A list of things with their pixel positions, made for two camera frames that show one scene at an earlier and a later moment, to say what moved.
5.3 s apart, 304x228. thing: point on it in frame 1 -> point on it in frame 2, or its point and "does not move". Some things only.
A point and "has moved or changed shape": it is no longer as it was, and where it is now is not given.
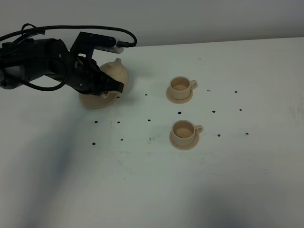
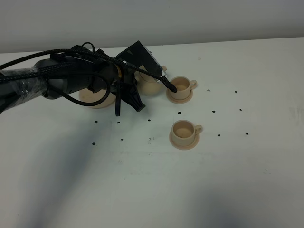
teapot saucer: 96,101 does not move
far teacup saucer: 178,101 does not move
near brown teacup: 183,132 does not move
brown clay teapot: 117,70 has moved or changed shape
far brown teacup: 180,87 does not move
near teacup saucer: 186,147 does not move
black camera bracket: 85,42 -> 136,55
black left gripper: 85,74 -> 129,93
